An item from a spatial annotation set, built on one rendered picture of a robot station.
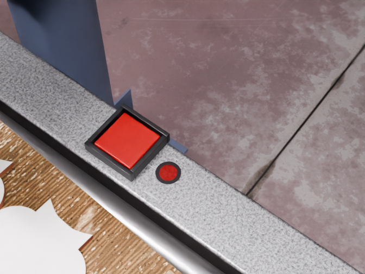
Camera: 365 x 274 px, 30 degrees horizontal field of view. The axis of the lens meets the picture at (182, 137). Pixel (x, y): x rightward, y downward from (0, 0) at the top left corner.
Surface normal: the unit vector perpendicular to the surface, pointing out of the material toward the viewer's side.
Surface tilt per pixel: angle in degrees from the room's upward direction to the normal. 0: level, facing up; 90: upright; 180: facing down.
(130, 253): 0
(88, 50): 90
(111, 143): 0
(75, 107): 0
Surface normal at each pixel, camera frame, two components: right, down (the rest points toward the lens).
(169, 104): -0.02, -0.53
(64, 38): 0.36, 0.79
